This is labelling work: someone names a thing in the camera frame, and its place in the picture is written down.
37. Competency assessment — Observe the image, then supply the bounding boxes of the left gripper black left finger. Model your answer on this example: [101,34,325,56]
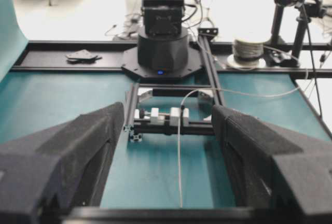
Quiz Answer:
[1,102,124,223]

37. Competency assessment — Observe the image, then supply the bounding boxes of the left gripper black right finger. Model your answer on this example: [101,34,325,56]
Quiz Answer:
[212,105,331,223]

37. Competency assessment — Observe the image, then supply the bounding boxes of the thin white wire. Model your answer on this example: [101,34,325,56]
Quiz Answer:
[177,39,309,208]

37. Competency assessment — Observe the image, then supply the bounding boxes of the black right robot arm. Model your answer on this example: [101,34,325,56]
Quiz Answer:
[121,0,202,80]

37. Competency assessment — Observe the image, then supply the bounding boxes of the silver metal clamp fitting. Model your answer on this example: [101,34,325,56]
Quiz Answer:
[134,107,189,127]

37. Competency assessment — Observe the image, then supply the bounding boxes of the teal backdrop sheet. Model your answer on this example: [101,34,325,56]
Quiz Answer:
[1,0,29,79]

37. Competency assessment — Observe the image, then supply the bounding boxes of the black flat bracket plates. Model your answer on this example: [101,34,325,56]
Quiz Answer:
[66,49,102,64]

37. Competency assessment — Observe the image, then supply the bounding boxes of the white wire spool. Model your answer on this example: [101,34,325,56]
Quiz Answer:
[226,38,266,71]

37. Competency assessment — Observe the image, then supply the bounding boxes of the black aluminium extrusion frame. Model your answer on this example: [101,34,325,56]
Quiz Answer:
[1,34,331,141]

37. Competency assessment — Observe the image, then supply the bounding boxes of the black camera on stand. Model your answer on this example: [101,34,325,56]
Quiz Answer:
[256,0,332,68]

